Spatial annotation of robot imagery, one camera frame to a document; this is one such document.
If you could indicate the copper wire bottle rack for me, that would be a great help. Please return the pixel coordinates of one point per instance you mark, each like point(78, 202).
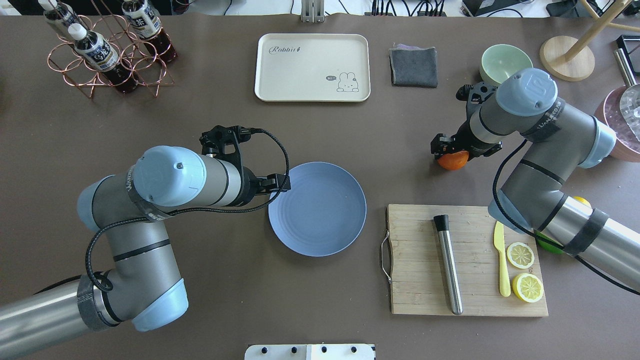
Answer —
point(123, 52)

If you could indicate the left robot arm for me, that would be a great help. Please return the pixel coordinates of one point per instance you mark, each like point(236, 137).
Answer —
point(131, 273)

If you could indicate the lemon slice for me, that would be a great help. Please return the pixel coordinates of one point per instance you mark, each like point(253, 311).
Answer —
point(520, 255)
point(528, 287)

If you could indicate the green lime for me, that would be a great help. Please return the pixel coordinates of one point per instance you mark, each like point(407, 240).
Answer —
point(550, 245)

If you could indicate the drink bottle lower left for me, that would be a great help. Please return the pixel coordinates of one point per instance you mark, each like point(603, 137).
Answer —
point(102, 57)

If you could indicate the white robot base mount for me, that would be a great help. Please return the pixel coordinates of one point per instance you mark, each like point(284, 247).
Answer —
point(319, 351)

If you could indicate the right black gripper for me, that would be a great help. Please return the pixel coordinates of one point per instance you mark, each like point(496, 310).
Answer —
point(467, 139)

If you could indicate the wooden stand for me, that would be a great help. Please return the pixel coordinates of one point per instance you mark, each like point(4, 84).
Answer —
point(571, 59)

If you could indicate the cream rabbit tray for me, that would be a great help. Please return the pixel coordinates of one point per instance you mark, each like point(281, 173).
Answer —
point(312, 67)

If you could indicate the blue plate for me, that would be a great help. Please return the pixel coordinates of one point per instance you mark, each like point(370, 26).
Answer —
point(322, 214)

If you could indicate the drink bottle top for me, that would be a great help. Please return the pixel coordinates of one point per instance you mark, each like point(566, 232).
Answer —
point(147, 25)

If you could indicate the lemon slice lower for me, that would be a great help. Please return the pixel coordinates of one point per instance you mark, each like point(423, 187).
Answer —
point(520, 255)

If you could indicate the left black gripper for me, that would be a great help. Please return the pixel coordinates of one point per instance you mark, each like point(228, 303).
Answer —
point(248, 188)

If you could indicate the yellow plastic knife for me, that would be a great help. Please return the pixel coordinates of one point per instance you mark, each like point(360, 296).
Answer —
point(499, 244)

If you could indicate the orange mandarin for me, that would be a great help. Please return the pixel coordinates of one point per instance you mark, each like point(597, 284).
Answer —
point(453, 161)

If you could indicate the wooden cutting board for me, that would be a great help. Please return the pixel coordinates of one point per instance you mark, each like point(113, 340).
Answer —
point(418, 281)

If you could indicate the green bowl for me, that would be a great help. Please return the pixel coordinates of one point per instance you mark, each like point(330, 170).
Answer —
point(500, 61)

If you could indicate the drink bottle lower right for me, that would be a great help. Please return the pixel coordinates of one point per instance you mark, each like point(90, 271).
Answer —
point(60, 16)

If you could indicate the yellow lemon upper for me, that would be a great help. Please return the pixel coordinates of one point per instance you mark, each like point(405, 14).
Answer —
point(583, 201)

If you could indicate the steel muddler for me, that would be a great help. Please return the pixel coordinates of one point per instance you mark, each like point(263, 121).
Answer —
point(442, 225)

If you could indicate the grey folded cloth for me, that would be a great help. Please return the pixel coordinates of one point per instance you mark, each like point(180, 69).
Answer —
point(414, 66)

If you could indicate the drink bottle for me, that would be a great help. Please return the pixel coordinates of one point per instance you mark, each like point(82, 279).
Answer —
point(147, 25)
point(102, 57)
point(60, 16)

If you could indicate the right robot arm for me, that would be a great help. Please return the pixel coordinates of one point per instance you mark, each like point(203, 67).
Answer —
point(531, 200)

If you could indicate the pink bowl of ice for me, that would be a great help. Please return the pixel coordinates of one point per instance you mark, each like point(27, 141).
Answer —
point(626, 146)

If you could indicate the lemon slice upper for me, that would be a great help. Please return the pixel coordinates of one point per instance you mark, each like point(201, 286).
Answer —
point(528, 287)

